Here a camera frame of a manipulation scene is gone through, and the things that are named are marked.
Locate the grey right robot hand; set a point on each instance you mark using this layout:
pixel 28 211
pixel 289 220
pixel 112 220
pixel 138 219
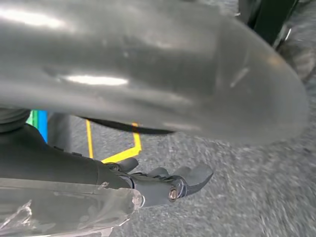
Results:
pixel 123 49

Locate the black robot leg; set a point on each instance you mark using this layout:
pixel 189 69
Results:
pixel 266 16

